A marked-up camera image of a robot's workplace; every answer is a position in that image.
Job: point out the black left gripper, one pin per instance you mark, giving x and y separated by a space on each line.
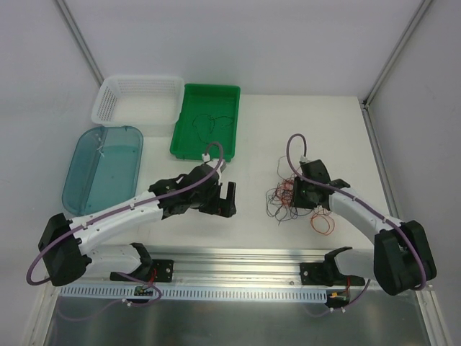
219 203

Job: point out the white perforated plastic basket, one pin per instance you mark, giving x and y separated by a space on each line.
138 100

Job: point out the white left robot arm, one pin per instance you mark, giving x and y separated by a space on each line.
73 248

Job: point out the teal transparent plastic bin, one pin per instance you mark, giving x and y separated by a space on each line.
104 169

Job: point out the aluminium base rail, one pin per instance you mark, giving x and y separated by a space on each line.
257 268

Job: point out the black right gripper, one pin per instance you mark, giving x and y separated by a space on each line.
300 194

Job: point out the green plastic tray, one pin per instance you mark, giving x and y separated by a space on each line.
209 113

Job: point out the white slotted cable duct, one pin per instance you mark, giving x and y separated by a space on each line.
196 293

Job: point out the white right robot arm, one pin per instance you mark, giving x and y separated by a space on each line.
401 257

